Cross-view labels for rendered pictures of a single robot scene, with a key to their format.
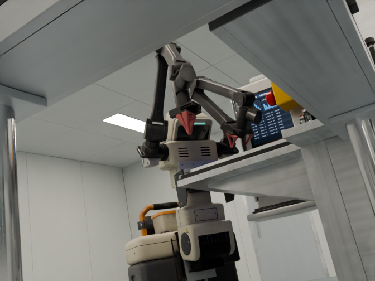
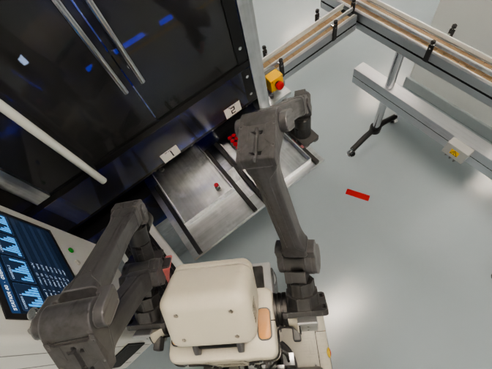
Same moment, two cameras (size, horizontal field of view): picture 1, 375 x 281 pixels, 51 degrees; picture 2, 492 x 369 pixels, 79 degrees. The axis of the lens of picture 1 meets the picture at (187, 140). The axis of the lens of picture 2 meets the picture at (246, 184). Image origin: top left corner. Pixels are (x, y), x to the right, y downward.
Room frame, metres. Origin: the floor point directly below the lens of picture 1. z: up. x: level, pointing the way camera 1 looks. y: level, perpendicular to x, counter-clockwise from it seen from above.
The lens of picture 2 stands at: (1.88, 0.22, 2.05)
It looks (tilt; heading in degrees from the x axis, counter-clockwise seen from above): 62 degrees down; 225
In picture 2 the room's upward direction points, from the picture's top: 23 degrees counter-clockwise
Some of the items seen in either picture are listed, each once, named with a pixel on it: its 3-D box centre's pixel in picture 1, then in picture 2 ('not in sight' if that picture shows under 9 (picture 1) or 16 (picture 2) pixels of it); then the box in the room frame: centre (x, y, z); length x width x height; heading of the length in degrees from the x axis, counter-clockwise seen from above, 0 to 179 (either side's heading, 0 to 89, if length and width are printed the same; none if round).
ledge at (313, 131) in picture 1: (318, 130); (272, 91); (0.91, -0.31, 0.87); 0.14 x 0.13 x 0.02; 61
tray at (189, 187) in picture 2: not in sight; (190, 180); (1.52, -0.47, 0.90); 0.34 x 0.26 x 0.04; 61
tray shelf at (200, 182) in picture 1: (285, 174); (230, 171); (1.40, -0.32, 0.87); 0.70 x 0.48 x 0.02; 151
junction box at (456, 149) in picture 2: not in sight; (457, 150); (0.73, 0.65, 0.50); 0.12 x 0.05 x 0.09; 61
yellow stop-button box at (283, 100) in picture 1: (290, 91); (272, 80); (0.94, -0.28, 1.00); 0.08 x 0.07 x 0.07; 61
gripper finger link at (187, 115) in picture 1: (184, 123); not in sight; (1.29, 0.00, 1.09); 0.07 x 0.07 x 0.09; 61
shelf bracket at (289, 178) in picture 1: (262, 190); not in sight; (1.19, -0.19, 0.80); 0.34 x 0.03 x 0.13; 61
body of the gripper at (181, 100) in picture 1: (183, 103); (302, 129); (1.28, -0.01, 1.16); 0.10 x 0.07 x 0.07; 61
